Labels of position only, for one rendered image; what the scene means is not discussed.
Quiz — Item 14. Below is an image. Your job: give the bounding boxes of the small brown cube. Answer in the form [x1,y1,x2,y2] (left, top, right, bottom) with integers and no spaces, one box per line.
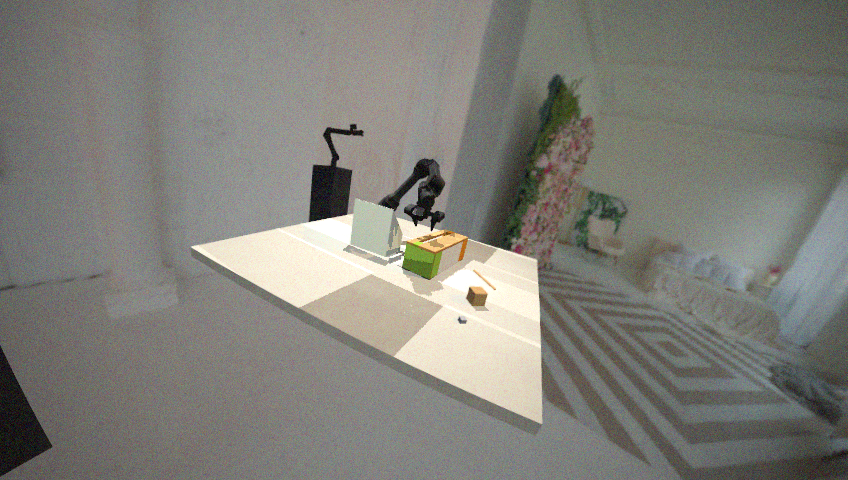
[467,287,488,306]

